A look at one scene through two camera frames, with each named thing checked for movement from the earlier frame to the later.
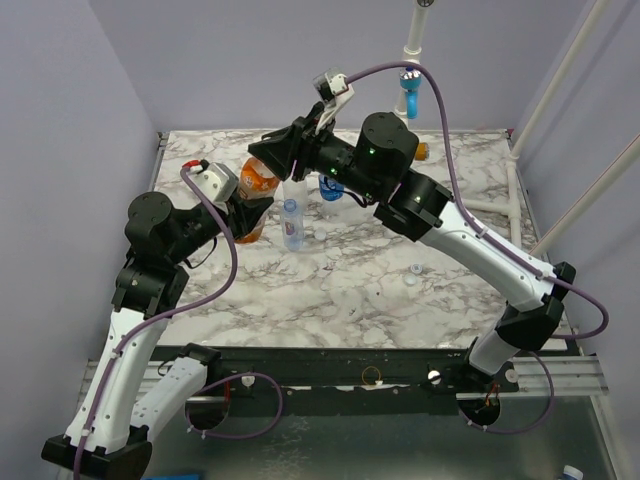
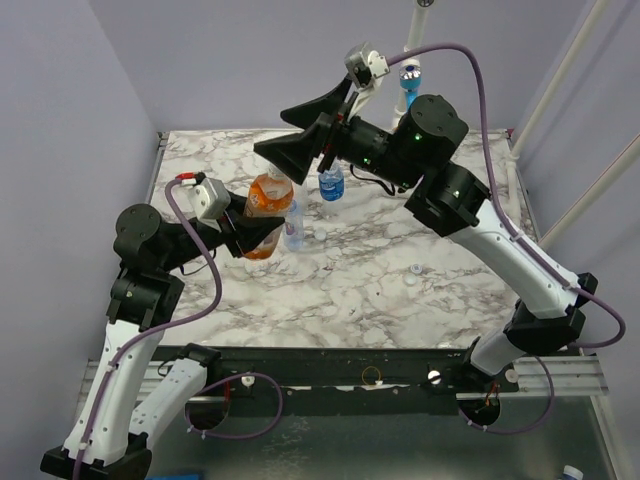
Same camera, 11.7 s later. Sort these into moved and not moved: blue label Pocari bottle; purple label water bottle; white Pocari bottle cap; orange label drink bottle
Moved: orange label drink bottle
Not moved: purple label water bottle; blue label Pocari bottle; white Pocari bottle cap
